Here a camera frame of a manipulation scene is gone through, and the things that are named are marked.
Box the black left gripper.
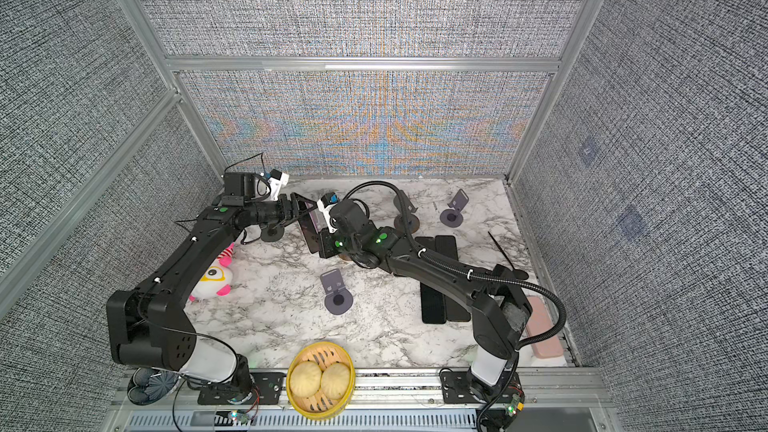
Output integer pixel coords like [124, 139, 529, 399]
[246, 193, 318, 229]

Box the phone pink case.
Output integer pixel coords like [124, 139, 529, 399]
[298, 196, 330, 258]

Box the wooden base stand front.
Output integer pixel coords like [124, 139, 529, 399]
[393, 190, 420, 234]

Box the black phone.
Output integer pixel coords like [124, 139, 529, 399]
[434, 235, 458, 261]
[420, 283, 447, 325]
[445, 297, 471, 323]
[415, 237, 435, 250]

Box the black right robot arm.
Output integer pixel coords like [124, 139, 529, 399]
[317, 194, 567, 403]

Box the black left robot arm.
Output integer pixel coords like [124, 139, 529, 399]
[106, 172, 316, 394]

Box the dark grey round stand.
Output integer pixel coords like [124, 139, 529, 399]
[260, 224, 285, 243]

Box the purple round stand front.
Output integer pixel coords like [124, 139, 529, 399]
[320, 269, 354, 316]

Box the purple round stand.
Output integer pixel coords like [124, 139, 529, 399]
[320, 269, 354, 316]
[440, 189, 470, 228]

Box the purple round stand right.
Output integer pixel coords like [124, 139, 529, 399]
[440, 189, 470, 228]

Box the pink striped plush toy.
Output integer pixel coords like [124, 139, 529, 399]
[189, 244, 234, 302]

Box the right steamed bun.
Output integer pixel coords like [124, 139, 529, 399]
[321, 363, 351, 400]

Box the steamed bun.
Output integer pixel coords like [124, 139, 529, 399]
[289, 361, 323, 399]
[321, 363, 351, 400]

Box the left steamed bun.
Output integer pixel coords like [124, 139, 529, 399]
[289, 361, 323, 399]

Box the yellow bamboo steamer basket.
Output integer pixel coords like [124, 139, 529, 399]
[286, 341, 356, 421]

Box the pink rectangular case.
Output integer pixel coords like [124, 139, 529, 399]
[526, 296, 564, 359]

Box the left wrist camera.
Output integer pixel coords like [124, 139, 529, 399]
[265, 169, 290, 201]

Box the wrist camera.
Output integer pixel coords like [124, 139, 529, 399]
[265, 169, 290, 201]
[317, 192, 339, 233]

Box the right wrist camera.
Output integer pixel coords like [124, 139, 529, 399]
[317, 192, 339, 233]

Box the aluminium frame rail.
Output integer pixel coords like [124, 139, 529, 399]
[100, 368, 623, 431]

